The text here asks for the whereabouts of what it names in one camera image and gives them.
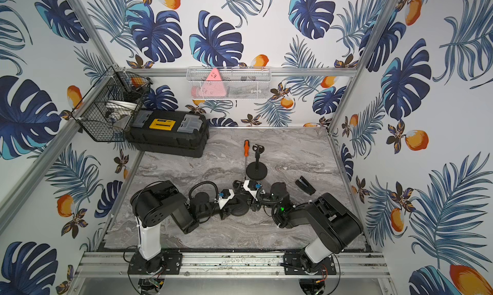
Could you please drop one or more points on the black clip piece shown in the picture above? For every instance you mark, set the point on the black clip piece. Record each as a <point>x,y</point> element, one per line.
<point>305,186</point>

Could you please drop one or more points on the black round base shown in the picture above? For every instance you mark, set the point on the black round base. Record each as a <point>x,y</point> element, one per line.
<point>256,171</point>
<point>239,206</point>

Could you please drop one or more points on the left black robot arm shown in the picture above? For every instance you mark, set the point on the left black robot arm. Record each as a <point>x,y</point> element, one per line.
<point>167,187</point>

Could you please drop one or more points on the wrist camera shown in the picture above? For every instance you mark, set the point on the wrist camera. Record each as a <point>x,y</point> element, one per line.
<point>252,187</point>
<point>224,197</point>

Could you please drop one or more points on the orange handled screwdriver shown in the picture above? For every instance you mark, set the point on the orange handled screwdriver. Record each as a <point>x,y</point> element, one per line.
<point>246,147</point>

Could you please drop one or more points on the black wire basket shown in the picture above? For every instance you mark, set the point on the black wire basket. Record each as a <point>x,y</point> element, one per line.
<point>114,100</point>

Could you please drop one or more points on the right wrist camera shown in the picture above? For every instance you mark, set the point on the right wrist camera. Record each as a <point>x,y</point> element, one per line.
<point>252,187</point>

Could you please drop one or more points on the black stand pole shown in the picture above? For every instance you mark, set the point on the black stand pole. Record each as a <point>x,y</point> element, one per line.
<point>258,149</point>

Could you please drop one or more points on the aluminium front rail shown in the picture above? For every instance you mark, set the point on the aluminium front rail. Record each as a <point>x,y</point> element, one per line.
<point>259,265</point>

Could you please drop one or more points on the black plastic toolbox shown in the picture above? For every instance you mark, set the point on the black plastic toolbox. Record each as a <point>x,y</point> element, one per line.
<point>169,132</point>

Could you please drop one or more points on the pink triangle card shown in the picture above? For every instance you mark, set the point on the pink triangle card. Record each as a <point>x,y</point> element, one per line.
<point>213,86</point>

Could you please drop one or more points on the clear mesh wall tray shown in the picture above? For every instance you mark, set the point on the clear mesh wall tray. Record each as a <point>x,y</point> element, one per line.
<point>241,82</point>

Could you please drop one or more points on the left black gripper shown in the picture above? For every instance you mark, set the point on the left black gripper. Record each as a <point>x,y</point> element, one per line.
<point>234,202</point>

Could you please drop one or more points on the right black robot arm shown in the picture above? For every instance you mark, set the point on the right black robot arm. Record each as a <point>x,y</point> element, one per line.
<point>348,226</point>

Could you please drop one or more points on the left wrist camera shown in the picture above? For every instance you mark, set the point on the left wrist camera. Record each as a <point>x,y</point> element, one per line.
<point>224,197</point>

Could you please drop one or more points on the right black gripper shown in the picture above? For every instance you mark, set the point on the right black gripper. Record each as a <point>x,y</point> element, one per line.
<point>244,195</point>

